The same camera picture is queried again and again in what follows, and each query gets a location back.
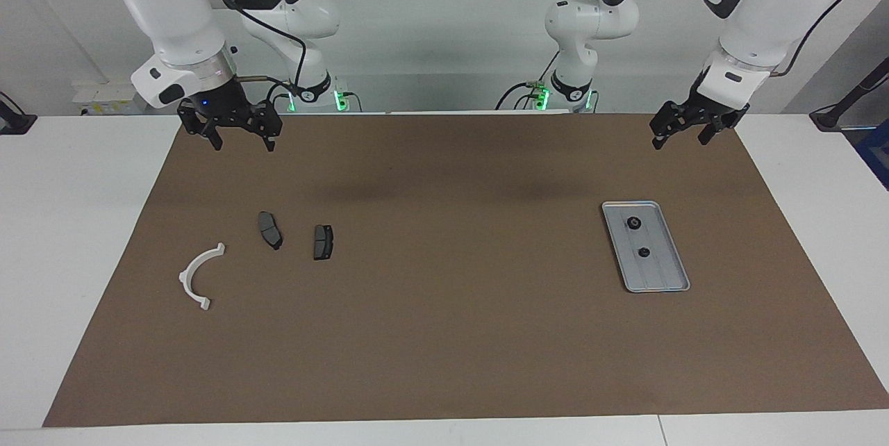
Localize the brown table mat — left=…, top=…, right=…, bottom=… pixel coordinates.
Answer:
left=42, top=111, right=889, bottom=428

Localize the curved dark brake pad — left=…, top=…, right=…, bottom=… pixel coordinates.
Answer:
left=258, top=210, right=283, bottom=251

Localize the blue box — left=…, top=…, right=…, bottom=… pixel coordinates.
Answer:
left=856, top=119, right=889, bottom=190

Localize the black table clamp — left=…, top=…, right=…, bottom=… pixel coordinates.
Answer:
left=0, top=92, right=37, bottom=135

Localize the white wall power strip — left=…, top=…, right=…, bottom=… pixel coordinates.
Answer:
left=73, top=83, right=136, bottom=115

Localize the white curved plastic bracket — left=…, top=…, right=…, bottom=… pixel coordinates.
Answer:
left=178, top=242, right=226, bottom=312

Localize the silver metal tray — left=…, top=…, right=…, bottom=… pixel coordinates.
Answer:
left=601, top=200, right=691, bottom=293

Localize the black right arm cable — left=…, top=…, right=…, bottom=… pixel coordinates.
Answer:
left=199, top=0, right=308, bottom=103

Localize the rectangular dark brake pad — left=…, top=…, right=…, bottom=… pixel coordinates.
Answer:
left=313, top=224, right=335, bottom=261

